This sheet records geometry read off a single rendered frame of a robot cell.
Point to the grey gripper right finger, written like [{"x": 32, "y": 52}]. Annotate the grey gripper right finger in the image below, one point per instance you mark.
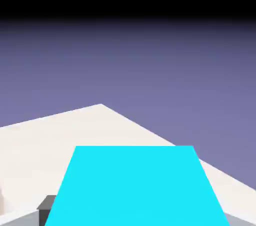
[{"x": 238, "y": 222}]

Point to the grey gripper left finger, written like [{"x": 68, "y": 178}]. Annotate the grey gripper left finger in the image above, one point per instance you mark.
[{"x": 43, "y": 216}]

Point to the small cyan cube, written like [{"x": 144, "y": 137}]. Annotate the small cyan cube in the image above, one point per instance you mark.
[{"x": 136, "y": 186}]

